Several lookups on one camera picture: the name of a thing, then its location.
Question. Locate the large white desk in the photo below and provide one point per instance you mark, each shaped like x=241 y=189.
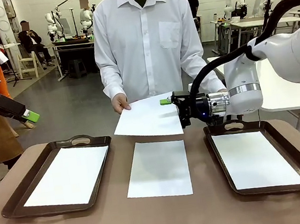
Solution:
x=297 y=98

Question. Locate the background robot work table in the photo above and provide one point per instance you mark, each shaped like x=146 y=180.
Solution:
x=75 y=48

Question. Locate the white A4 paper sheet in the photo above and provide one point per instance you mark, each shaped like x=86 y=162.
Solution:
x=148 y=117
x=64 y=178
x=157 y=169
x=255 y=159

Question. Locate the small dark step stool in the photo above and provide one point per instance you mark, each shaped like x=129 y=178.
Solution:
x=77 y=67

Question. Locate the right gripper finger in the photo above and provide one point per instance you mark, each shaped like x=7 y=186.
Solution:
x=185 y=119
x=165 y=101

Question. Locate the white tower air conditioner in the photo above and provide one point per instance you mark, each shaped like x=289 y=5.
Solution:
x=1 y=21

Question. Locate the black camera stand pole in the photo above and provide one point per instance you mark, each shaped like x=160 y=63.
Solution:
x=268 y=2

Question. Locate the seated person in black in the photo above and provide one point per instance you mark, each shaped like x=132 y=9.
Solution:
x=31 y=39

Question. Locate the person's right hand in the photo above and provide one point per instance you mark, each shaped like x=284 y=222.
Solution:
x=118 y=103

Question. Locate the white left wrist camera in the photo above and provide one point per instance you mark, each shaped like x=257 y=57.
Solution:
x=1 y=58

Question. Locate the person's left forearm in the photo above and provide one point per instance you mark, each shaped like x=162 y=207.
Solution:
x=206 y=74

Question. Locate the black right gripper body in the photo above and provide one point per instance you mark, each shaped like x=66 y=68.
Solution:
x=201 y=110

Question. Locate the background person in black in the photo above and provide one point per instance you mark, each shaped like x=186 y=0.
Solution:
x=192 y=1

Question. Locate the person's right forearm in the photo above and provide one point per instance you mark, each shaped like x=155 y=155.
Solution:
x=111 y=84

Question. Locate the background person in white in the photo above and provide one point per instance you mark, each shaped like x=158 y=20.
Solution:
x=84 y=2

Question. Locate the person in white shirt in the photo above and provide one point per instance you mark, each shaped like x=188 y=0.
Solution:
x=144 y=49

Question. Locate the white wooden chair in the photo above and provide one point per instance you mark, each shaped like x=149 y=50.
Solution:
x=27 y=61

